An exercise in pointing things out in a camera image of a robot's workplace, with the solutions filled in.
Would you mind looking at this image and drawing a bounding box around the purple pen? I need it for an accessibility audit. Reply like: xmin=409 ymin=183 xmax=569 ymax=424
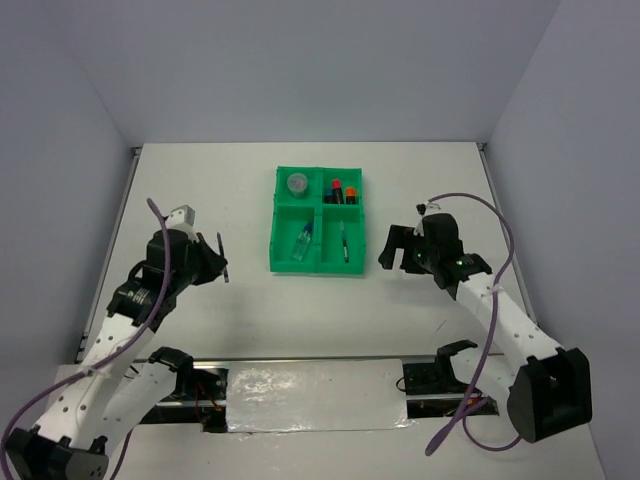
xmin=216 ymin=232 xmax=230 ymax=284

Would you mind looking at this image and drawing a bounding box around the blue pen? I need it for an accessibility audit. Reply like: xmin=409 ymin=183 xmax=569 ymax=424
xmin=340 ymin=221 xmax=350 ymax=264

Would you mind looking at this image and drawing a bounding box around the orange-capped black highlighter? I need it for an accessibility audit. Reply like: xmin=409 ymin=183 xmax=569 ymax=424
xmin=345 ymin=186 xmax=358 ymax=205

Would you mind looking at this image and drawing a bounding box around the blue-capped black highlighter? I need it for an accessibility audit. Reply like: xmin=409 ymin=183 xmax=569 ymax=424
xmin=323 ymin=188 xmax=334 ymax=204

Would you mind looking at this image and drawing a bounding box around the clear spray bottle blue cap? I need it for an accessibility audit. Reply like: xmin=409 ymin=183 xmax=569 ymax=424
xmin=292 ymin=221 xmax=314 ymax=262

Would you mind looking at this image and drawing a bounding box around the clear round container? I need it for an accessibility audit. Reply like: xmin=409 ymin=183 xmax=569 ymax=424
xmin=286 ymin=172 xmax=309 ymax=198

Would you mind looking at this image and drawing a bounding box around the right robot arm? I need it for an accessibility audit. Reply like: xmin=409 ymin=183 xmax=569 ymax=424
xmin=378 ymin=213 xmax=593 ymax=443

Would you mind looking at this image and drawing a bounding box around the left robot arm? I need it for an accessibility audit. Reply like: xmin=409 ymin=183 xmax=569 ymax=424
xmin=1 ymin=229 xmax=227 ymax=479

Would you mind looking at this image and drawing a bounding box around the green four-compartment tray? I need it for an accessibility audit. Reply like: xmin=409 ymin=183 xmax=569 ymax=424
xmin=269 ymin=166 xmax=367 ymax=276

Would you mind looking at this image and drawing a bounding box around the silver tape panel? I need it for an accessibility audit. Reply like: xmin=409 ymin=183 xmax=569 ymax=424
xmin=226 ymin=359 xmax=411 ymax=433

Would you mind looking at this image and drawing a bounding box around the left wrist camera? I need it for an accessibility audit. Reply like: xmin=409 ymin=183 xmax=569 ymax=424
xmin=164 ymin=205 xmax=197 ymax=241

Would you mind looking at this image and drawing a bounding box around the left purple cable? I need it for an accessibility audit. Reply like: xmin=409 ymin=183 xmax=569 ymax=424
xmin=0 ymin=197 xmax=176 ymax=480

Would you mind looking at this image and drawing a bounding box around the table right edge rail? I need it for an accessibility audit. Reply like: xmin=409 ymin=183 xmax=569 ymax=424
xmin=477 ymin=142 xmax=536 ymax=321

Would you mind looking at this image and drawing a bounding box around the table edge rail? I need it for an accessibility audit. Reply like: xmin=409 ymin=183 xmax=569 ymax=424
xmin=73 ymin=145 xmax=143 ymax=364
xmin=477 ymin=142 xmax=536 ymax=321

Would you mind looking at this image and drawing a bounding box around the table left edge rail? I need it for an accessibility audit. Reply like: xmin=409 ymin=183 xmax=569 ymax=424
xmin=73 ymin=145 xmax=143 ymax=364

